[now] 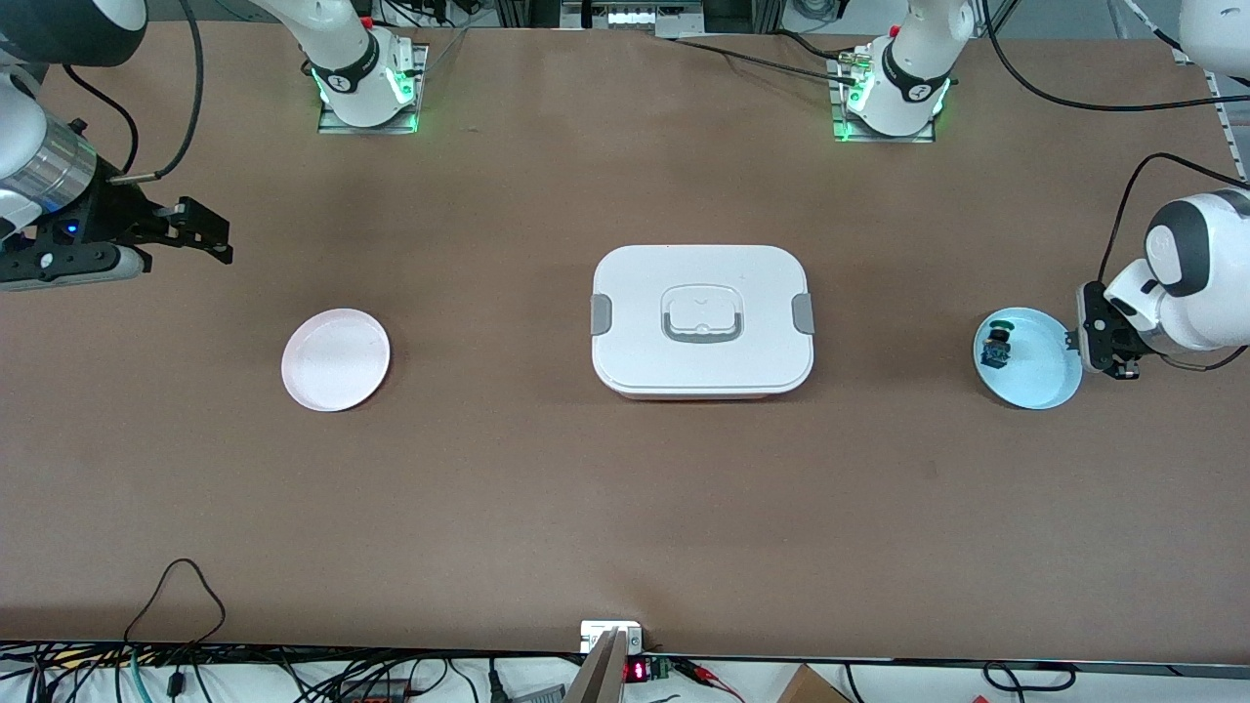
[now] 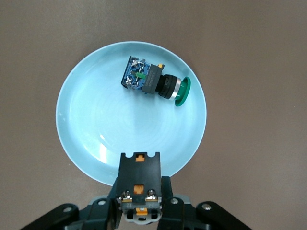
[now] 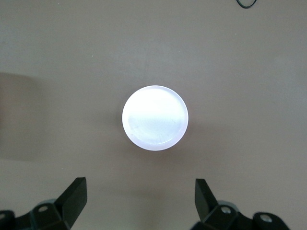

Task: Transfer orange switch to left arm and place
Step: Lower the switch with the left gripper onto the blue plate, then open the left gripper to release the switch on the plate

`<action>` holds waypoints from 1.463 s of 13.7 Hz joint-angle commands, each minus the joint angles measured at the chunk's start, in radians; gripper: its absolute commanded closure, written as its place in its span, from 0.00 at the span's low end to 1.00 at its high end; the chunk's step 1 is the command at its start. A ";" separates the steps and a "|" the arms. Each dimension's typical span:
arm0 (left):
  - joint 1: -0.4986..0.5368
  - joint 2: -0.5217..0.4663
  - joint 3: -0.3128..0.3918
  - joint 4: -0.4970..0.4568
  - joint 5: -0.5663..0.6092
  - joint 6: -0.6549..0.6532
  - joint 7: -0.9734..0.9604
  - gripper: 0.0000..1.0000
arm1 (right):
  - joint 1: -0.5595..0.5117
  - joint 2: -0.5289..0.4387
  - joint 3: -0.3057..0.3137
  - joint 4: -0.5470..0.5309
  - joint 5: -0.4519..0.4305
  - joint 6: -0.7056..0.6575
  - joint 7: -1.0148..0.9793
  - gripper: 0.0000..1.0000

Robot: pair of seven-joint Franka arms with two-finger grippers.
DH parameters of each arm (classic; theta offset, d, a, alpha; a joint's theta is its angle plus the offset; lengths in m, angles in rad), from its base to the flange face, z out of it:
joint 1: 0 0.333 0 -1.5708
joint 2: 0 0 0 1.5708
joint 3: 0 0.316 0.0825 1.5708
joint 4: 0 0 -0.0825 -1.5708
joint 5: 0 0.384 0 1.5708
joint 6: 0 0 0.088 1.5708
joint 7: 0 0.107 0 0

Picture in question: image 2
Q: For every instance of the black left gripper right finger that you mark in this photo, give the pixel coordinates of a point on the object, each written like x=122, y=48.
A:
x=175, y=215

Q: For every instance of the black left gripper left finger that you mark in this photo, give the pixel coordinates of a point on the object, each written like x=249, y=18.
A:
x=96, y=215

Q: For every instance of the orange black push-button switch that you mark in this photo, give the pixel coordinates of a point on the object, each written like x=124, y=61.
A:
x=139, y=175

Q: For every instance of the light blue round plate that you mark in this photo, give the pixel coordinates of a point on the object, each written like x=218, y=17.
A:
x=96, y=119

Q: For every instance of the blue switch with green button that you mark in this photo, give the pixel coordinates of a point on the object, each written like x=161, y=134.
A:
x=148, y=79

